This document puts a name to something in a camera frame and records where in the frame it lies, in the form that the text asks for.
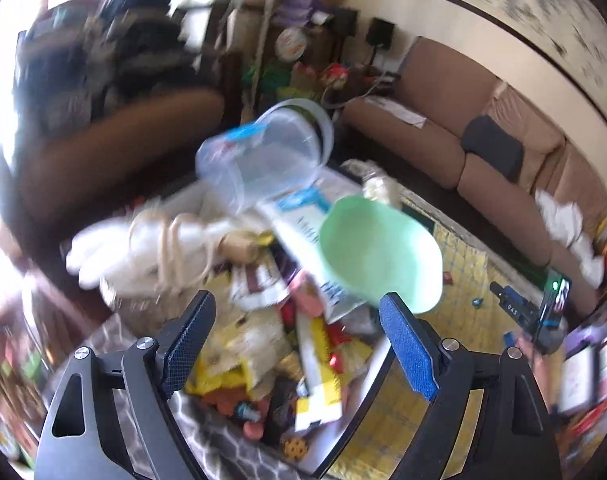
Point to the person's right hand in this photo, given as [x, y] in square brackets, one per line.
[533, 370]

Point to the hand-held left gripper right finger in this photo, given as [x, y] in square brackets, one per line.
[408, 350]

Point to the framed wall picture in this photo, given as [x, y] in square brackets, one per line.
[543, 15]

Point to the black speaker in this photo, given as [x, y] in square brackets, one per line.
[347, 22]
[381, 32]

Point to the yellow checked tablecloth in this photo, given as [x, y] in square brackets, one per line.
[383, 440]

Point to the white cardboard box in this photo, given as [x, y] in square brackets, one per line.
[356, 405]

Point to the green plastic bag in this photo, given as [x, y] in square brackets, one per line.
[266, 77]

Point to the pink tube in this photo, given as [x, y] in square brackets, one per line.
[308, 292]

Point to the yellow snack packet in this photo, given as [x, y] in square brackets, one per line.
[238, 355]

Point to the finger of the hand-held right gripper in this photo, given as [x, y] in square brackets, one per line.
[513, 305]

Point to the clear plastic container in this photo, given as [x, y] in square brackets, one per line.
[263, 160]

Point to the white paper sheet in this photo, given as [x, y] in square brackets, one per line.
[396, 111]

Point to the pile of dark clothes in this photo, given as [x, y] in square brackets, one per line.
[108, 50]

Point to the brown sofa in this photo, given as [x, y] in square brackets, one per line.
[408, 150]

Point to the grey patterned blanket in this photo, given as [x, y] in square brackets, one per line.
[223, 452]

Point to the long yellow white carton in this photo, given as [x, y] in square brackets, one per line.
[316, 375]

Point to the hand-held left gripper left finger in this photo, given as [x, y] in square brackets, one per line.
[186, 347]

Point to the dark grey cushion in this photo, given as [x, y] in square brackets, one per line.
[493, 147]

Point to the blue and white packet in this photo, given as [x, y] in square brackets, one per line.
[303, 225]

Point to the crumpled white cloth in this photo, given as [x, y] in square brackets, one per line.
[568, 230]

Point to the white plastic bag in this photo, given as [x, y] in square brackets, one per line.
[108, 245]

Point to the round chocolate chip cookie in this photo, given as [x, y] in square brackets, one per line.
[294, 449]

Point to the green packet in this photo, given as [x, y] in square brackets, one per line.
[378, 250]

